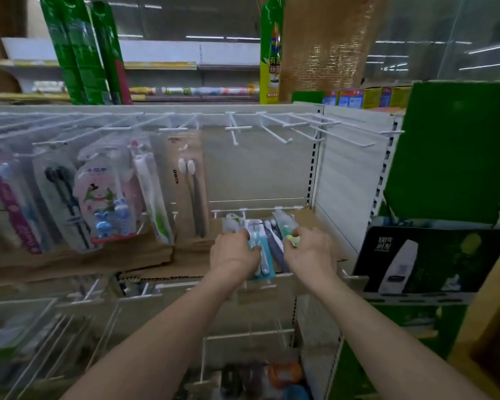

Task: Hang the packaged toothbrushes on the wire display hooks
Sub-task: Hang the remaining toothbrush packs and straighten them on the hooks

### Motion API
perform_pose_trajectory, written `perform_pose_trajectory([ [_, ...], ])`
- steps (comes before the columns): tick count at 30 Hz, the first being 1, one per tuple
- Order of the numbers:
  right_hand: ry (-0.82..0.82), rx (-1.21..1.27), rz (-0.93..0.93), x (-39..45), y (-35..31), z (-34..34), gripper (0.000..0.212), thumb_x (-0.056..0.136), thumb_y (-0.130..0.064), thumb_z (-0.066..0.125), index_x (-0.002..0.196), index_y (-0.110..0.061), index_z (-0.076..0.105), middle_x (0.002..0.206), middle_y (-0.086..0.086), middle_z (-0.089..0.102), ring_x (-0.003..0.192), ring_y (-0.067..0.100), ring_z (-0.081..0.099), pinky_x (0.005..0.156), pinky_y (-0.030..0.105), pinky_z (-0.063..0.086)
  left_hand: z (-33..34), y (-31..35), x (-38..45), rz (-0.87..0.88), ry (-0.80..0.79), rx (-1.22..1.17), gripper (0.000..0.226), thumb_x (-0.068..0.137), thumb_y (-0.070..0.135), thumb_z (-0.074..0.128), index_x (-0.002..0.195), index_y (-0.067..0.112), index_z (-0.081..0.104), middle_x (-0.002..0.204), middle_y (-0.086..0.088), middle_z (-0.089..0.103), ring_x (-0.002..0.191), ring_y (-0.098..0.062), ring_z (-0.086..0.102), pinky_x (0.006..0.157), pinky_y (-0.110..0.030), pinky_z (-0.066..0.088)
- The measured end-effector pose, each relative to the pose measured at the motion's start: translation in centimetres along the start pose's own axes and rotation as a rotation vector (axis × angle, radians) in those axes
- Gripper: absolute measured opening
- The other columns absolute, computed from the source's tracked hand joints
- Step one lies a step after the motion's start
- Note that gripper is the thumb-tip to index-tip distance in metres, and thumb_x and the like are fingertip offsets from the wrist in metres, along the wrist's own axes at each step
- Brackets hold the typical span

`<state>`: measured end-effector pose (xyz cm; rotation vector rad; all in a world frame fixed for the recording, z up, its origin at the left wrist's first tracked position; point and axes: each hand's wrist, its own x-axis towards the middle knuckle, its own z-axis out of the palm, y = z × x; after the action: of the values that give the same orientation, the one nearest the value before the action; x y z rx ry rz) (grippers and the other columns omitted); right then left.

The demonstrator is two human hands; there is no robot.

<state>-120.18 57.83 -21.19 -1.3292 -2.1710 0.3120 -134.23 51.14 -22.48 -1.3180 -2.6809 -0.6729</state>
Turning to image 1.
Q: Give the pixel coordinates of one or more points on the person's left hand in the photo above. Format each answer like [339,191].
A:
[233,258]

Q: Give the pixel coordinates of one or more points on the person's right hand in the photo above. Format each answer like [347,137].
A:
[312,258]

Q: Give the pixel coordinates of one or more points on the teal twin toothbrush pack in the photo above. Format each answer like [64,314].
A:
[268,254]

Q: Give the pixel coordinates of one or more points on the beige twin toothbrush pack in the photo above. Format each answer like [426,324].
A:
[183,195]

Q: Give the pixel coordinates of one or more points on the clear green toothbrush pack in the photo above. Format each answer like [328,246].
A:
[154,204]

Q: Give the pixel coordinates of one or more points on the kids toothbrush pack blue toy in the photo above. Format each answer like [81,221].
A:
[104,195]
[133,191]

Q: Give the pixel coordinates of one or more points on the clear pink-topped toothbrush pack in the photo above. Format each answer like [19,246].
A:
[138,147]

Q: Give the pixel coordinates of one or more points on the oval twin black toothbrush pack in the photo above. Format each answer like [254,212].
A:
[62,195]

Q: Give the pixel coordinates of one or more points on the pink label toothbrush pack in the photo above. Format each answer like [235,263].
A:
[12,204]

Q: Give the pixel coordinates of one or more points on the person's left forearm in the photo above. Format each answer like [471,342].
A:
[150,349]

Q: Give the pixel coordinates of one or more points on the person's right forearm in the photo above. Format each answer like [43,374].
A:
[400,349]

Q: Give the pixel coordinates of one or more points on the white shelf unit yellow strips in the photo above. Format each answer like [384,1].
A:
[171,52]

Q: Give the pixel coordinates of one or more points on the orange round object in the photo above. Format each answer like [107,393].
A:
[285,374]

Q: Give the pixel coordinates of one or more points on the brown cardboard tray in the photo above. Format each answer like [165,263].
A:
[108,258]

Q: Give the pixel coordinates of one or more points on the black product box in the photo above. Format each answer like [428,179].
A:
[441,262]

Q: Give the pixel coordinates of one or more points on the blue round packet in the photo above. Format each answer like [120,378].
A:
[296,393]

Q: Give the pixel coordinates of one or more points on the row of colourful wrap rolls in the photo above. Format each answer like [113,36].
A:
[200,91]

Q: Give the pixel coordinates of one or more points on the green yellow spray can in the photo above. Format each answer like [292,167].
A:
[271,49]

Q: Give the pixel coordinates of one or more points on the woven brown column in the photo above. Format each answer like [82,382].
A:
[0,20]
[329,45]

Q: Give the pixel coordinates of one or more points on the green spray can red side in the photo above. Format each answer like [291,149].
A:
[110,54]

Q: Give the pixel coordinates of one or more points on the tall green spray can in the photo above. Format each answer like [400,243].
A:
[64,49]
[87,49]

